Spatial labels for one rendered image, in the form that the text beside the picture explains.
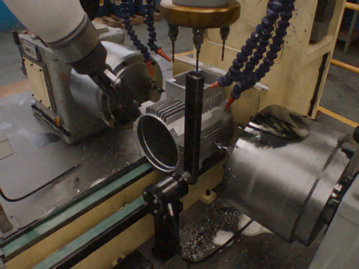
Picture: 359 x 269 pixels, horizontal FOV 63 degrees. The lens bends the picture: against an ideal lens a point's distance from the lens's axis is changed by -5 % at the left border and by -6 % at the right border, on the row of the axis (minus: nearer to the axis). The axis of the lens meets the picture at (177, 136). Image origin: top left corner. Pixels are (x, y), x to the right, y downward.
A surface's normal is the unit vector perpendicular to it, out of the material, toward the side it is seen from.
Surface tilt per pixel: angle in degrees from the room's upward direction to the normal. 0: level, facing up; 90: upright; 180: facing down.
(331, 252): 89
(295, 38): 90
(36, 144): 0
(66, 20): 108
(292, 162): 43
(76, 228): 90
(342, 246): 89
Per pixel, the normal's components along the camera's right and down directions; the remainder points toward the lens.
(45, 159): 0.01, -0.82
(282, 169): -0.53, -0.21
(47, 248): 0.72, 0.40
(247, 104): -0.70, 0.40
